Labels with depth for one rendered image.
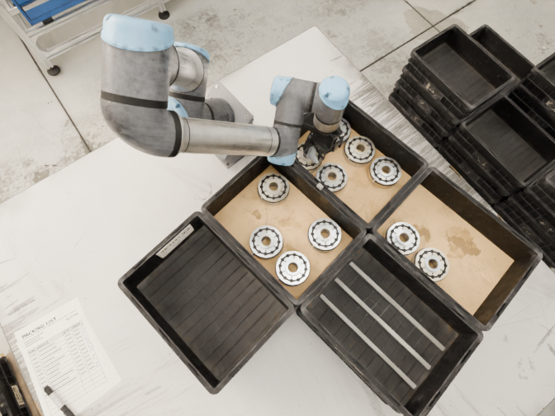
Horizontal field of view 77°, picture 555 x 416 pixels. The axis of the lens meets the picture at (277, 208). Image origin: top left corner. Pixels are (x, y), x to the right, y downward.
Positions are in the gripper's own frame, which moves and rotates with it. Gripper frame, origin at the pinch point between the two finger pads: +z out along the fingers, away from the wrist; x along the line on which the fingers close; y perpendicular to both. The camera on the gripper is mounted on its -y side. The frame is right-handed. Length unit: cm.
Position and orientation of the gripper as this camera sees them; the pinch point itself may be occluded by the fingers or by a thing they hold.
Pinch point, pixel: (313, 151)
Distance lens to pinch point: 118.6
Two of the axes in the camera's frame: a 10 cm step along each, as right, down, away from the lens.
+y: 6.3, 7.4, -2.4
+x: 7.8, -5.9, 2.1
